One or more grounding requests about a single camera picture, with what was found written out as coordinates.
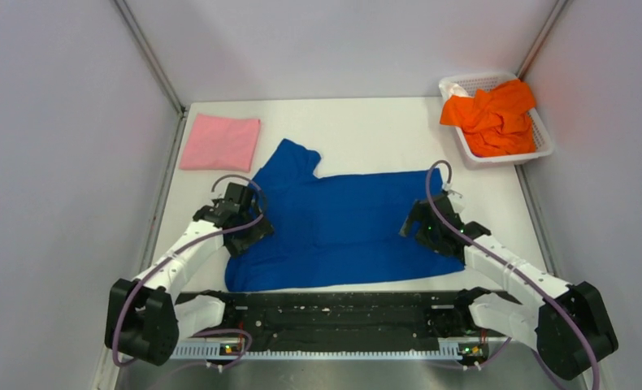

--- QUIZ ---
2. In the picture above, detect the blue t shirt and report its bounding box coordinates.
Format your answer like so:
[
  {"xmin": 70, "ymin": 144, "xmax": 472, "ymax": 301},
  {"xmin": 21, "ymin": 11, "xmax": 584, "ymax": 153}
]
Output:
[{"xmin": 224, "ymin": 139, "xmax": 463, "ymax": 292}]

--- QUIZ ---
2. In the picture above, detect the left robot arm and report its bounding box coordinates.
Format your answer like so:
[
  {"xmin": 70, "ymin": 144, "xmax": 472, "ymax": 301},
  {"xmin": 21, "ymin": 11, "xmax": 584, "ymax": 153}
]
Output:
[{"xmin": 105, "ymin": 174, "xmax": 274, "ymax": 367}]

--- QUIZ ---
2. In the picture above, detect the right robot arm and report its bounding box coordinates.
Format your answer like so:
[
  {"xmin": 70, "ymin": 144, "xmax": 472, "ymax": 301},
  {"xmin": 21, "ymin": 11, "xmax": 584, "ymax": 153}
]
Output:
[{"xmin": 400, "ymin": 192, "xmax": 618, "ymax": 380}]

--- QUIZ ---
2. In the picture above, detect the folded pink t shirt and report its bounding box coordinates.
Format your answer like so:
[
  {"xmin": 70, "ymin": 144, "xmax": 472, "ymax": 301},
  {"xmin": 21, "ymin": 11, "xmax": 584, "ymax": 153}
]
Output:
[{"xmin": 179, "ymin": 114, "xmax": 261, "ymax": 172}]

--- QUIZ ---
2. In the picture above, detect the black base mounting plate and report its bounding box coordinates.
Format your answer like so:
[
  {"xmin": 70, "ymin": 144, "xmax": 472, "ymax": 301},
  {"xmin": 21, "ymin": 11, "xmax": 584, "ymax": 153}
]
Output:
[{"xmin": 179, "ymin": 291, "xmax": 502, "ymax": 358}]

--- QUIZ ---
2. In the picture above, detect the orange t shirt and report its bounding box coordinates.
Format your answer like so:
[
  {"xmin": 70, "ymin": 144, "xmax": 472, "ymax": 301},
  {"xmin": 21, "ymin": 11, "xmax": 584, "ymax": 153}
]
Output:
[{"xmin": 440, "ymin": 79, "xmax": 536, "ymax": 158}]

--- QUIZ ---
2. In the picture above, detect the white plastic laundry basket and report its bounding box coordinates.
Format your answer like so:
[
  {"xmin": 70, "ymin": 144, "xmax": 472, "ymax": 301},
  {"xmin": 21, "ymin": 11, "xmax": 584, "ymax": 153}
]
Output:
[{"xmin": 439, "ymin": 71, "xmax": 554, "ymax": 170}]

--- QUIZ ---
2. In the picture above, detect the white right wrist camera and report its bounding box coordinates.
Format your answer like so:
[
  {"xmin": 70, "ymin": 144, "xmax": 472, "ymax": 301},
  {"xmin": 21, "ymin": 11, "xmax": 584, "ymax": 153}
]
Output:
[{"xmin": 443, "ymin": 182, "xmax": 466, "ymax": 213}]

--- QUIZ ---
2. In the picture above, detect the white slotted cable duct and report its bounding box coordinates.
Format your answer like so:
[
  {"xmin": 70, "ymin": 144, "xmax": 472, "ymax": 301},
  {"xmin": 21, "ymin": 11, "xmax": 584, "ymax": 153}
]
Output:
[{"xmin": 167, "ymin": 342, "xmax": 489, "ymax": 362}]

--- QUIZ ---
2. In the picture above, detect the aluminium frame rail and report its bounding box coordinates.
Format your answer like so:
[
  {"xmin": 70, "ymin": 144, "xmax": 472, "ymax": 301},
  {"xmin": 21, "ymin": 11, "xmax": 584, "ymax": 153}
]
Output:
[{"xmin": 111, "ymin": 0, "xmax": 185, "ymax": 115}]

